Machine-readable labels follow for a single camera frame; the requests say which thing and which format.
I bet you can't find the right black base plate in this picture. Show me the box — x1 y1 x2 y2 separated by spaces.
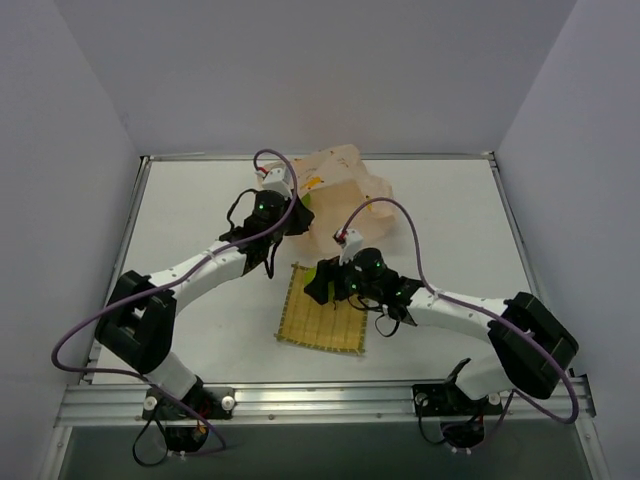
412 383 503 417

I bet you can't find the yellow woven bamboo mat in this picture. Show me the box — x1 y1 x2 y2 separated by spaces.
274 263 368 356

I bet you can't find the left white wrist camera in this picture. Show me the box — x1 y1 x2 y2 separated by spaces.
256 167 292 197

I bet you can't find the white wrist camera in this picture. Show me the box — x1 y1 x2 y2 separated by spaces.
334 228 364 265
256 167 292 197

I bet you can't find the translucent banana print plastic bag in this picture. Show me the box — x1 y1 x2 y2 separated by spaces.
291 144 393 258

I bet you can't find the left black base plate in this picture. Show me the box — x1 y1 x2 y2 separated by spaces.
141 386 237 420

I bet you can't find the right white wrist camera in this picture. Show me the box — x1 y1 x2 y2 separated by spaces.
334 228 364 265

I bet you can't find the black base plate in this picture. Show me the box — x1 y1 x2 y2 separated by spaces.
412 383 503 417
141 386 237 420

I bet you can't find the aluminium front frame rail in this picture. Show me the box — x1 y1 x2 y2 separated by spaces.
53 377 597 428

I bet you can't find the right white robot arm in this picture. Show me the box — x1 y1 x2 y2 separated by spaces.
304 248 579 400

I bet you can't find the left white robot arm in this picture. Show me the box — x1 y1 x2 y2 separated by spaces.
95 191 314 402

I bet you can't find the green fake pear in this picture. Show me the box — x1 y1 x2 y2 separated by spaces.
303 267 317 287

